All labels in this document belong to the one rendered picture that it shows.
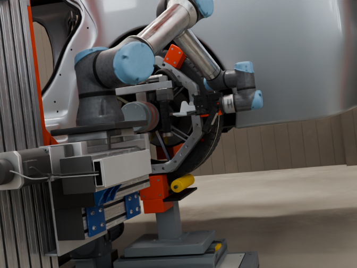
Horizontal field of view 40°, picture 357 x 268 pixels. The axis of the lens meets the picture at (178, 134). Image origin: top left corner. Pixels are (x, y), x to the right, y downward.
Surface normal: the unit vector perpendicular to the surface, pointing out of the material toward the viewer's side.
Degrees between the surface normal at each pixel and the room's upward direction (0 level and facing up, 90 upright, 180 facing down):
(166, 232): 90
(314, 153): 90
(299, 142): 90
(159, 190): 90
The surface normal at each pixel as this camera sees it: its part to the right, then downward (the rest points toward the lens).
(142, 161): 0.92, -0.11
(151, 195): -0.26, 0.04
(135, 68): 0.70, 0.00
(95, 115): 0.03, -0.29
